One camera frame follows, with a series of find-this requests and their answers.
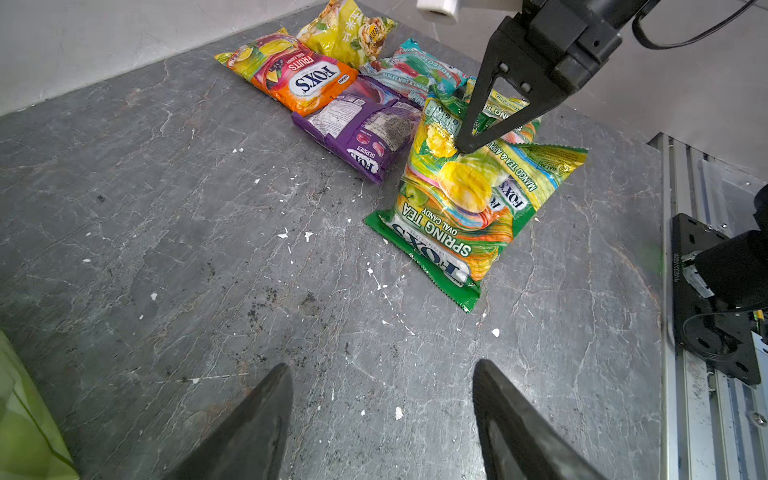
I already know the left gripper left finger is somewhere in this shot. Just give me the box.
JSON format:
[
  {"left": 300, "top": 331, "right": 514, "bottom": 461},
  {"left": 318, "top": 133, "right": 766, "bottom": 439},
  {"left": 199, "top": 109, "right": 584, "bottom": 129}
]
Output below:
[{"left": 166, "top": 363, "right": 293, "bottom": 479}]

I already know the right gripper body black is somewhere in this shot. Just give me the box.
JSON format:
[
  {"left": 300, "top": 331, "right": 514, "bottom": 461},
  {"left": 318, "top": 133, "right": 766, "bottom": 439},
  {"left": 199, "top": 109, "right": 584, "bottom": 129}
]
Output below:
[{"left": 511, "top": 1, "right": 657, "bottom": 96}]

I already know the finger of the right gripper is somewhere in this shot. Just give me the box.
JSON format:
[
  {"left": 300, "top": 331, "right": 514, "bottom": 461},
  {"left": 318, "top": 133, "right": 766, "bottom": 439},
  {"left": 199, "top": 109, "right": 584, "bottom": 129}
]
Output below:
[{"left": 456, "top": 17, "right": 566, "bottom": 154}]

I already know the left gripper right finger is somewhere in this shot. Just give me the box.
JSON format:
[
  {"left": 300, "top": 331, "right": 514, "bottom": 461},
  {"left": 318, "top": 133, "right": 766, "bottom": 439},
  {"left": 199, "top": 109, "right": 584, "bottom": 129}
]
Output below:
[{"left": 472, "top": 359, "right": 603, "bottom": 479}]

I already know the teal mint candy packet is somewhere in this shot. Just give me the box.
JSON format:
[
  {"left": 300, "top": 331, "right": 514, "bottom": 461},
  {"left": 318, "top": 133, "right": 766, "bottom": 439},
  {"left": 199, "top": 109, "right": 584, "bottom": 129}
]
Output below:
[{"left": 359, "top": 39, "right": 468, "bottom": 107}]

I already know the magenta purple candy packet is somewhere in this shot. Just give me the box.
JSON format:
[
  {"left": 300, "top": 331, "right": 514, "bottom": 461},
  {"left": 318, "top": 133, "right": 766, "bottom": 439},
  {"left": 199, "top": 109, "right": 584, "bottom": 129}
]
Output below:
[{"left": 292, "top": 76, "right": 421, "bottom": 184}]

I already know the yellow snack packet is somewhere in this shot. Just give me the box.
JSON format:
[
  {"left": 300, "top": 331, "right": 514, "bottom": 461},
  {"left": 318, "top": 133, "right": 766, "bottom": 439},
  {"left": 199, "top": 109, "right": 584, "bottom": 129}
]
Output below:
[{"left": 297, "top": 0, "right": 398, "bottom": 68}]

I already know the floral white paper bag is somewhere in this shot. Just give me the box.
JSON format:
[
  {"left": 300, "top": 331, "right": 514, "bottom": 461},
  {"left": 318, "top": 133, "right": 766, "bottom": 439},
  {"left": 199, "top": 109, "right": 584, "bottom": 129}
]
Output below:
[{"left": 1, "top": 335, "right": 80, "bottom": 479}]

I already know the orange Fox's fruits candy bag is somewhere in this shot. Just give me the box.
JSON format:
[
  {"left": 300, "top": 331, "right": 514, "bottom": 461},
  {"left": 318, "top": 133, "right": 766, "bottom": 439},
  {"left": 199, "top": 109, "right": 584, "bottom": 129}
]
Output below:
[{"left": 215, "top": 29, "right": 358, "bottom": 117}]

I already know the green yellow striped candy packet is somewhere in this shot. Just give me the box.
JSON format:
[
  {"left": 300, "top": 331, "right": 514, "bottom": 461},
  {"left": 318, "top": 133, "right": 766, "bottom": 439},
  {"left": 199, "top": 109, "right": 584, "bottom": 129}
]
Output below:
[{"left": 409, "top": 79, "right": 588, "bottom": 242}]

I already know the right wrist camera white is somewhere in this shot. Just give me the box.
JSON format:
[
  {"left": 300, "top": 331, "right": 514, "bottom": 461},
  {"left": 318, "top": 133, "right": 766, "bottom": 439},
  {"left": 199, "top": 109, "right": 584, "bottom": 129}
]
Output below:
[{"left": 416, "top": 0, "right": 523, "bottom": 25}]

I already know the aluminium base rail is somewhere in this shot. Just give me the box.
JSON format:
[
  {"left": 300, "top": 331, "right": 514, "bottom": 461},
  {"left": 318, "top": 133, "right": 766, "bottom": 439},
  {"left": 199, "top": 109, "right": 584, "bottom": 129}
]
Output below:
[{"left": 652, "top": 133, "right": 767, "bottom": 479}]

